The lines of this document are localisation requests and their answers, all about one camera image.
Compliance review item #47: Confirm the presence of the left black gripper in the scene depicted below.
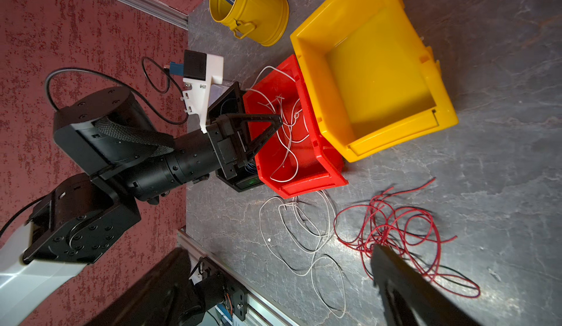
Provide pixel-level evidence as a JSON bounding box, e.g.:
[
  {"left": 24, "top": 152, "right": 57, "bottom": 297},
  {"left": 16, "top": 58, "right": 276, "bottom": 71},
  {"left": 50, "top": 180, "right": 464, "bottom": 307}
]
[{"left": 206, "top": 114, "right": 282, "bottom": 180}]

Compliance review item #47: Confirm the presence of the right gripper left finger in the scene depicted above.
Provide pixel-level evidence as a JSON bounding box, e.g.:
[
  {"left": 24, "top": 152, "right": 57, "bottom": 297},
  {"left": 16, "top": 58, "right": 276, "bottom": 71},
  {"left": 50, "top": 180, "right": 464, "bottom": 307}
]
[{"left": 87, "top": 248, "right": 193, "bottom": 325}]

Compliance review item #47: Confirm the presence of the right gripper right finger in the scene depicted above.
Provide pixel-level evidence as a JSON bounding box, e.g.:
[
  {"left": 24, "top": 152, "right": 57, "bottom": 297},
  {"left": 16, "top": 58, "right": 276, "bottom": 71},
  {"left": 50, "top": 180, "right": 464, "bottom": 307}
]
[{"left": 371, "top": 246, "right": 478, "bottom": 325}]

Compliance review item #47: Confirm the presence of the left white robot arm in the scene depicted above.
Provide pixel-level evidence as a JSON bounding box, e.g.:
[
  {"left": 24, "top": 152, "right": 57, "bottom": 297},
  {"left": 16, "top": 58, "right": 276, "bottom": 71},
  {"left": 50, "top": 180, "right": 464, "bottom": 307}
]
[{"left": 1, "top": 81, "right": 281, "bottom": 325}]

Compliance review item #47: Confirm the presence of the black plastic bin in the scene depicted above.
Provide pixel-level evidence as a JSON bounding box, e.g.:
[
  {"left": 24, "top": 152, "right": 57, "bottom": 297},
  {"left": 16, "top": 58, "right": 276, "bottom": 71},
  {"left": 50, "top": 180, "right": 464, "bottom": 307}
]
[{"left": 205, "top": 81, "right": 264, "bottom": 194}]

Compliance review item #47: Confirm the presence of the red plastic bin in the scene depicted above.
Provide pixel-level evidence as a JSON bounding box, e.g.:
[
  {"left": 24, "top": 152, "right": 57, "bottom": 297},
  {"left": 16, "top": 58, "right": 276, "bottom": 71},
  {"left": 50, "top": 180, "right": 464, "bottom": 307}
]
[{"left": 243, "top": 55, "right": 348, "bottom": 199}]

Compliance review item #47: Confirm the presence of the yellow metal cup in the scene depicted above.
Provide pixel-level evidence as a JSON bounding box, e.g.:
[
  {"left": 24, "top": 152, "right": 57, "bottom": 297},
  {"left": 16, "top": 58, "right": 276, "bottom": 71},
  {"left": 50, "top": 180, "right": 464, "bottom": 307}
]
[{"left": 209, "top": 0, "right": 289, "bottom": 47}]

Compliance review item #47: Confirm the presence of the yellow plastic bin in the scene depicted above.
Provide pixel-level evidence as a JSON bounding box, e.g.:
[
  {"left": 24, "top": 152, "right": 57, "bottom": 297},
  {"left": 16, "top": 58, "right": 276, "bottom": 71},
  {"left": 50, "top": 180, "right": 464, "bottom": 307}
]
[{"left": 291, "top": 0, "right": 459, "bottom": 162}]

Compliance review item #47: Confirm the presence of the red cable tangle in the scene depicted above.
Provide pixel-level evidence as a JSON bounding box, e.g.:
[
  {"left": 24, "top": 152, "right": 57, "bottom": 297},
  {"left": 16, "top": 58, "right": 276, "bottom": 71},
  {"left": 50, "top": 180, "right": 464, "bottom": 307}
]
[{"left": 332, "top": 177, "right": 482, "bottom": 300}]

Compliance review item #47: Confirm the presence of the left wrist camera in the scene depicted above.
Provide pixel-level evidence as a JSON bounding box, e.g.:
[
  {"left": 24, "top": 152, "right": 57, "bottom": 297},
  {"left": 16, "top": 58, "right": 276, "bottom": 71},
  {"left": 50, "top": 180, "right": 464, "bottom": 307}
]
[{"left": 181, "top": 49, "right": 224, "bottom": 134}]

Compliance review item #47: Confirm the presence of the white cable tangle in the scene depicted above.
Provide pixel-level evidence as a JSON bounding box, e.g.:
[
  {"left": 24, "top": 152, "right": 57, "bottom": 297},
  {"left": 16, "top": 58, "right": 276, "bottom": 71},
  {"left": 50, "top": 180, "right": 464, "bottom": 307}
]
[{"left": 258, "top": 188, "right": 348, "bottom": 320}]

